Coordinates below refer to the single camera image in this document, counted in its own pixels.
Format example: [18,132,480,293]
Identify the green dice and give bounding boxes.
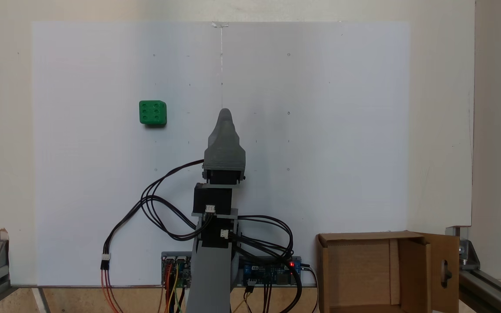
[139,100,167,127]

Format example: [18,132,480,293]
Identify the white paper sheet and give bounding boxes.
[31,21,410,287]

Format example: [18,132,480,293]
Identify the blue circuit board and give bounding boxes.
[238,256,302,286]

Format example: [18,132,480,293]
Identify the brown cardboard box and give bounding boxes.
[316,231,461,313]

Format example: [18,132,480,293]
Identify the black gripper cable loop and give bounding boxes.
[140,160,205,218]

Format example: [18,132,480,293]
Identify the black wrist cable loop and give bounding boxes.
[146,196,214,242]

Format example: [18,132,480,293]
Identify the black motor cable bundle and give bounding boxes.
[229,215,303,313]

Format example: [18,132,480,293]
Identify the circuit board with jumper wires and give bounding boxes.
[161,252,192,288]

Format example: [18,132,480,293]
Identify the black cable with white plug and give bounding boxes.
[100,196,203,271]

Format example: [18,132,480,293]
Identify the coloured jumper wires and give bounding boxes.
[158,261,190,313]

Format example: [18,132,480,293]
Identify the black power cable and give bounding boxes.
[301,263,321,313]

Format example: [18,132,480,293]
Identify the orange and red wires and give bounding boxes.
[100,267,123,313]

